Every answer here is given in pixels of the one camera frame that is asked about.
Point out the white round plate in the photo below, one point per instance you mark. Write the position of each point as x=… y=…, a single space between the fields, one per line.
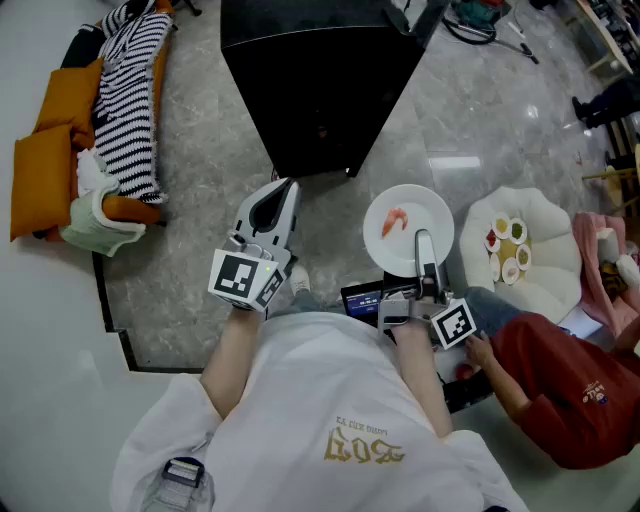
x=430 y=210

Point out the person's left white shoe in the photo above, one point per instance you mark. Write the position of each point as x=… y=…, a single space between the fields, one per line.
x=300 y=280

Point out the person's right forearm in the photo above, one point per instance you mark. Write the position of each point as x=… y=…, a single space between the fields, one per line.
x=422 y=380

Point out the yellow round tray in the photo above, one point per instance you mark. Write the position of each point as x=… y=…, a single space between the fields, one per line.
x=507 y=247

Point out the black white striped blanket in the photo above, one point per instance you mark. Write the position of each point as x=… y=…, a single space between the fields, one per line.
x=125 y=110

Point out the orange sofa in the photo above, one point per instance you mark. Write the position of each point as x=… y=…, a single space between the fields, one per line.
x=132 y=210

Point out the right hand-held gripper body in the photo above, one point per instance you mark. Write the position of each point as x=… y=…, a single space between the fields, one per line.
x=452 y=325

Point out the pink armchair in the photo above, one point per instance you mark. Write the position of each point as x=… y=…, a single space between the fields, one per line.
x=587 y=250

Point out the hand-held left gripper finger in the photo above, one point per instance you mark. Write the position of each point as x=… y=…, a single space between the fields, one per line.
x=292 y=220
x=242 y=220

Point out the orange cushion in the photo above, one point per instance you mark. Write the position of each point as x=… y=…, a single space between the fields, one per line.
x=70 y=100
x=42 y=185

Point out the red round object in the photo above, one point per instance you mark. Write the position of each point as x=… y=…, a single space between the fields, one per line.
x=465 y=372

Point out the person's blue jeans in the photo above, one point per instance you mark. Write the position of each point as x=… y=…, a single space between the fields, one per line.
x=305 y=305

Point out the wooden chair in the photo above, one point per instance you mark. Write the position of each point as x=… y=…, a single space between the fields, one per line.
x=620 y=175

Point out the orange shrimp food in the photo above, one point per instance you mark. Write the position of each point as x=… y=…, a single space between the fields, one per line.
x=392 y=220

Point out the pale green white blanket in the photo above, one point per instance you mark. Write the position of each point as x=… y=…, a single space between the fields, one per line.
x=95 y=225

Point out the person's white shirt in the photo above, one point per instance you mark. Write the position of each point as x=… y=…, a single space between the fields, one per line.
x=320 y=390

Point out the wooden table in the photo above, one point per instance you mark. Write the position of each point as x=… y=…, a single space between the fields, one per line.
x=605 y=35

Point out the black screen device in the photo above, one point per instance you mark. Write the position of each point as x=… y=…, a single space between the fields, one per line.
x=362 y=302

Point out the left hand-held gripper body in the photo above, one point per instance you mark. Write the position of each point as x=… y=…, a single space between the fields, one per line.
x=235 y=277

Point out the person's left forearm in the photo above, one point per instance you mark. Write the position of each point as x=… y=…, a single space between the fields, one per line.
x=232 y=360

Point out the white blue printed packet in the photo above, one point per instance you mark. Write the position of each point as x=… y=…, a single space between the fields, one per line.
x=580 y=322

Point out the white plush toy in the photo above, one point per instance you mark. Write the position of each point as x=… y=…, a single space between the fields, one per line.
x=625 y=265

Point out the white round pouf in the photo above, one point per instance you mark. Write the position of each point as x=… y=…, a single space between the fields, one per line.
x=550 y=280

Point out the cluster of small food dishes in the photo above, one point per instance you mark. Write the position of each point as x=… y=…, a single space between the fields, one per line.
x=517 y=231

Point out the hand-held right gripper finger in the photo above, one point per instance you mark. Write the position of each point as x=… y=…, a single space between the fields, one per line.
x=427 y=255

